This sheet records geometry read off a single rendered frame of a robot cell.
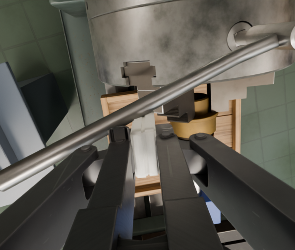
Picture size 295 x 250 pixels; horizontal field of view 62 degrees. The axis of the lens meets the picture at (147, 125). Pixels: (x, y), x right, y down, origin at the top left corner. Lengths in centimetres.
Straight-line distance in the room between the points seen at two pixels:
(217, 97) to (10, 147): 66
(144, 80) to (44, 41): 128
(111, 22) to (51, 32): 123
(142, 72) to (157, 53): 3
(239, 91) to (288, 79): 143
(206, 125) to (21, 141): 61
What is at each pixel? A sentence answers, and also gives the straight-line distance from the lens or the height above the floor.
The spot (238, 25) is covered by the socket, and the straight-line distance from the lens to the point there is 30.
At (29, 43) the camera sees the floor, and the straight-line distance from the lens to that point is 158.
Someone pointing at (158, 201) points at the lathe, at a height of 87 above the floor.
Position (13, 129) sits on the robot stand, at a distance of 87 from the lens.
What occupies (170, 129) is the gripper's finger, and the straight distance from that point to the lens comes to 16.
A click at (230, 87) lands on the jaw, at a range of 44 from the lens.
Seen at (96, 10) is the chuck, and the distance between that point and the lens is 35.
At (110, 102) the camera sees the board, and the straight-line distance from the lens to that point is 62.
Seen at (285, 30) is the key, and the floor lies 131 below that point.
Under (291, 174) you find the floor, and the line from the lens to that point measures 219.
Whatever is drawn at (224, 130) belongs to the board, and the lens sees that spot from 73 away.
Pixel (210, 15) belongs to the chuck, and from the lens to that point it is 29.
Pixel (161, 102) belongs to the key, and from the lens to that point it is 17.
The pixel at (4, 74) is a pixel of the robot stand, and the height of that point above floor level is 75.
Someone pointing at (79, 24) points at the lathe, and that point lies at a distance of 98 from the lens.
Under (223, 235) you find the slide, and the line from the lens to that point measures 80.
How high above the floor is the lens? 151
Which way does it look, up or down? 70 degrees down
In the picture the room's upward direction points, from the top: 161 degrees clockwise
